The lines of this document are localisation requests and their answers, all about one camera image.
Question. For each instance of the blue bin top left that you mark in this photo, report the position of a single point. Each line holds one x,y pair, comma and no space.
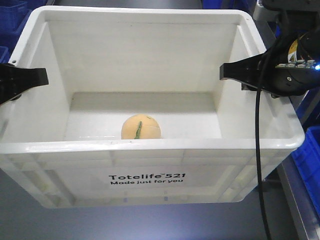
13,15

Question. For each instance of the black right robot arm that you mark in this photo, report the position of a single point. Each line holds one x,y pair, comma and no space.
293,17

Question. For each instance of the yellow round plush toy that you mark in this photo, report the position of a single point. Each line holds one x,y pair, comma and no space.
140,126

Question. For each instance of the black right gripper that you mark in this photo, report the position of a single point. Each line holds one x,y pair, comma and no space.
293,69

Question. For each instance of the white plastic tote box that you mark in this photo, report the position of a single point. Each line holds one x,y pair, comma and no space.
62,142

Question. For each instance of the blue bin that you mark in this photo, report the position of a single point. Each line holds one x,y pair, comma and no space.
307,160
13,15

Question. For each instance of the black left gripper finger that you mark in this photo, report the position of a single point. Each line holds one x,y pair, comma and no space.
16,80

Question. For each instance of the blue bin right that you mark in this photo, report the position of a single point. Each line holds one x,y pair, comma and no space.
307,160

